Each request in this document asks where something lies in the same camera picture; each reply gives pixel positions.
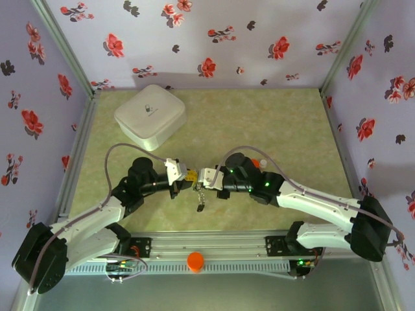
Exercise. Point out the black key fob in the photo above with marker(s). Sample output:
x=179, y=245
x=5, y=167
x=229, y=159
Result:
x=200, y=208

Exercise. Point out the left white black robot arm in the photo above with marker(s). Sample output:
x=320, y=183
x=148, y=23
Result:
x=90, y=214

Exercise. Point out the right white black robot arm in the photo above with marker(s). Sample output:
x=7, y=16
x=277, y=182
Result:
x=311, y=201

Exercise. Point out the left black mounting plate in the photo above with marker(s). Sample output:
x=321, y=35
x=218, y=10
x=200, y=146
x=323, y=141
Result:
x=142, y=247

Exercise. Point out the black mounting plate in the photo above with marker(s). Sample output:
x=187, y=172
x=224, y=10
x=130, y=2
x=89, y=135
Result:
x=142, y=247
x=275, y=246

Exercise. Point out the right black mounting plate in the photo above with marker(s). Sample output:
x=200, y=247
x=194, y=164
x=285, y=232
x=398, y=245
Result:
x=275, y=246

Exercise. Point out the white square plastic container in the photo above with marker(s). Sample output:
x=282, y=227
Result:
x=149, y=110

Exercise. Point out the orange round button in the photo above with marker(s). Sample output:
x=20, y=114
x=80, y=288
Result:
x=195, y=260

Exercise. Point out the left controller circuit board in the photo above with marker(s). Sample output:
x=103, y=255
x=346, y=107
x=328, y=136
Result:
x=121, y=266

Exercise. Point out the controller circuit board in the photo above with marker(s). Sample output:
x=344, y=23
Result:
x=300, y=267
x=121, y=266

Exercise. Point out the right controller circuit board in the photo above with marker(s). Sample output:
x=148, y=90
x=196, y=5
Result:
x=300, y=267

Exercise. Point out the grey metal sheet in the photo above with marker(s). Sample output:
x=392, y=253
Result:
x=207, y=294

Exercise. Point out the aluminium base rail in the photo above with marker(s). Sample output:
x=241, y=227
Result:
x=207, y=244

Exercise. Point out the aluminium table side rail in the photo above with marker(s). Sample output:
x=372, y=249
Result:
x=76, y=155
x=343, y=155

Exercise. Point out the aluminium frame post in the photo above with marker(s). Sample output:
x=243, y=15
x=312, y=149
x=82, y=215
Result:
x=387, y=288
x=348, y=48
x=65, y=48
x=22, y=301

